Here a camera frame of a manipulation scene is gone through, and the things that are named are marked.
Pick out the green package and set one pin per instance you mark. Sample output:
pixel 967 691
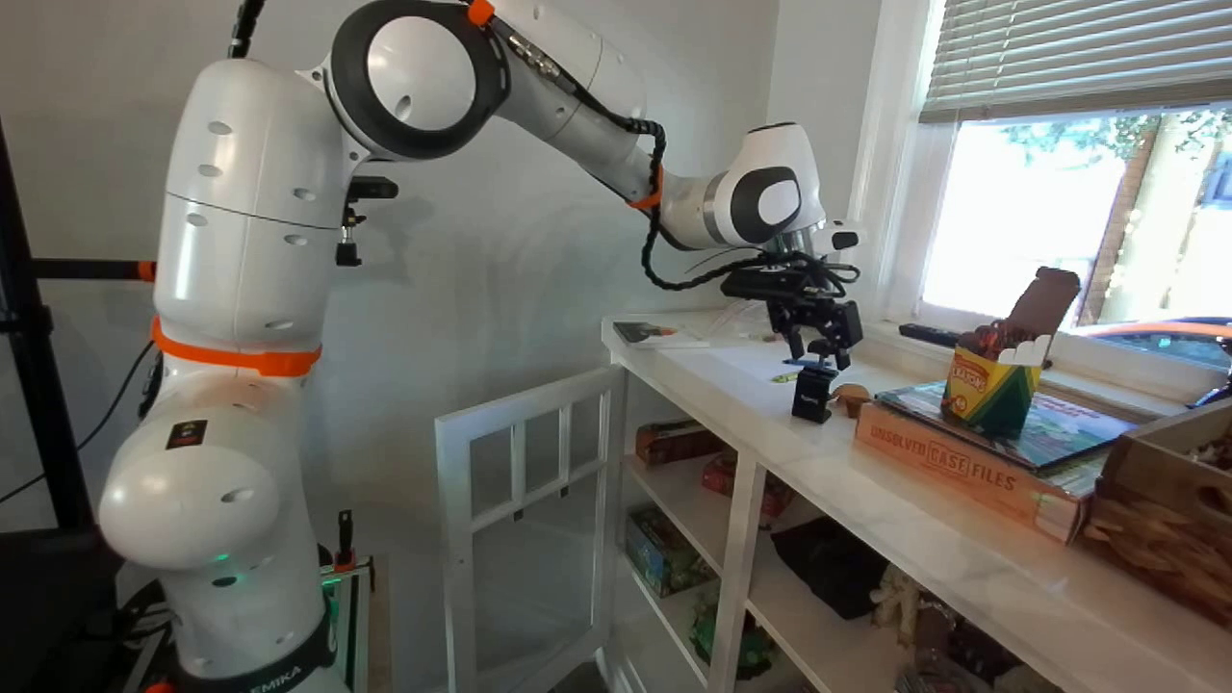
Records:
pixel 735 640

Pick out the black metal tripod stand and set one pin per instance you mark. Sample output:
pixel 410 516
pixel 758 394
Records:
pixel 51 388

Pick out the white open shelf cabinet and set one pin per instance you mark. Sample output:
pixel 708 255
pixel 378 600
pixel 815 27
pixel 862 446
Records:
pixel 736 579

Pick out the red flat package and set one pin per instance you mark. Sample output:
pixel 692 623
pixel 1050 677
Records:
pixel 774 496

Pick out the black marker on sill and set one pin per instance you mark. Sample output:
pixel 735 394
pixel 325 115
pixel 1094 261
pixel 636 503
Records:
pixel 930 338

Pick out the Thomas and Friends book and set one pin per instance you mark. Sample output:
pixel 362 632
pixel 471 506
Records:
pixel 1063 430

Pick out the orange black bar clamp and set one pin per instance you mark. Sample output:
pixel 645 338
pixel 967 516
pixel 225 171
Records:
pixel 344 539

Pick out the black bag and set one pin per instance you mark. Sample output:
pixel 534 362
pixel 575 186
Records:
pixel 835 564

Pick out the small wooden block toy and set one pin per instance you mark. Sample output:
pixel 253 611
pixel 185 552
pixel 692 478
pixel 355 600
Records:
pixel 853 403

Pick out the brown cardboard box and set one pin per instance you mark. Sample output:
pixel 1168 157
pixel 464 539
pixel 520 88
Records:
pixel 679 446

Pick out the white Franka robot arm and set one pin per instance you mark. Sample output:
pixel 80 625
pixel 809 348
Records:
pixel 244 323

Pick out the pile of toys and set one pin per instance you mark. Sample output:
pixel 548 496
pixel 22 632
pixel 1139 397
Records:
pixel 948 637

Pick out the teal game box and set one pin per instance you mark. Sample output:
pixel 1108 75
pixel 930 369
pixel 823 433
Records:
pixel 668 550

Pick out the brown wooden crate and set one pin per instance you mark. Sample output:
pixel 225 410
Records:
pixel 1161 515

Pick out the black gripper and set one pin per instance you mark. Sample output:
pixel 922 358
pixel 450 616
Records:
pixel 815 324

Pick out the window with garden view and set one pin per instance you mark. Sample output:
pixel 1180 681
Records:
pixel 1016 219

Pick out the wide white window blind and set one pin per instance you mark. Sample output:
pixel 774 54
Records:
pixel 1078 61

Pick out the black clamp mount with knob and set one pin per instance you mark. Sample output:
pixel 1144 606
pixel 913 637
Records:
pixel 815 394

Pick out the black low box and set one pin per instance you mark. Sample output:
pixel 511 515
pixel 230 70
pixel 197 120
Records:
pixel 39 604

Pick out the yellow green crayon box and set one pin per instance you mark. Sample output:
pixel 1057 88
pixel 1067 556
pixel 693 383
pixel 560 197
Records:
pixel 989 388

